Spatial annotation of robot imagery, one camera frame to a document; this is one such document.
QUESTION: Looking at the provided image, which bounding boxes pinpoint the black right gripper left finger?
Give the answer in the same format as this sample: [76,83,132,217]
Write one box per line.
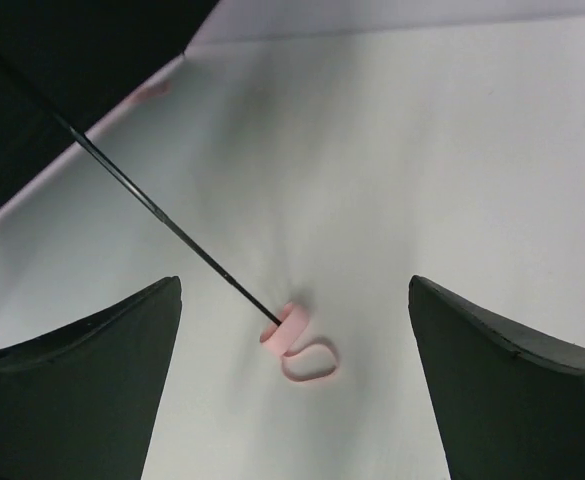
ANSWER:
[0,277,181,479]

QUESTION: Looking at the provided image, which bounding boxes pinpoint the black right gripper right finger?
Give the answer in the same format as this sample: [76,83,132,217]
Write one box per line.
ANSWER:
[408,276,585,479]

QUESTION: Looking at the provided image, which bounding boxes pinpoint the pink folding umbrella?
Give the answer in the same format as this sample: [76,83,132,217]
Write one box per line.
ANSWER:
[0,0,341,386]

